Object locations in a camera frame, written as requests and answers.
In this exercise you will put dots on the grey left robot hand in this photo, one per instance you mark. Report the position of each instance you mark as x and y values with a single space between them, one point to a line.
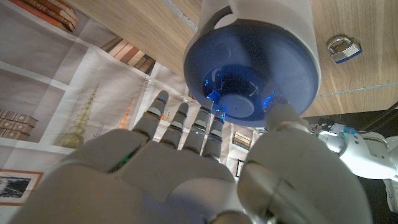
331 141

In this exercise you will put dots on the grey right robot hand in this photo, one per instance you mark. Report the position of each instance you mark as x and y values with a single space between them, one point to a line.
171 186

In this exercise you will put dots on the dark blue pitcher lid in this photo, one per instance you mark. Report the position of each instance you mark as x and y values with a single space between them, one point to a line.
248 62

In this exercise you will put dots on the translucent plastic pitcher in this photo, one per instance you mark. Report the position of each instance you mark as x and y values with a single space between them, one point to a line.
280 12

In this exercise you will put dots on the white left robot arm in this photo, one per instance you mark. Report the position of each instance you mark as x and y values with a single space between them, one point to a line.
367 155

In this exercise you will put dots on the silver padlock with blue base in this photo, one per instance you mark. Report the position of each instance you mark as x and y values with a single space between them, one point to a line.
345 51

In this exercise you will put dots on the printed bookshelf backdrop cloth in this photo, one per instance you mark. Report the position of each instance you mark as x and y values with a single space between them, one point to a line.
46 62

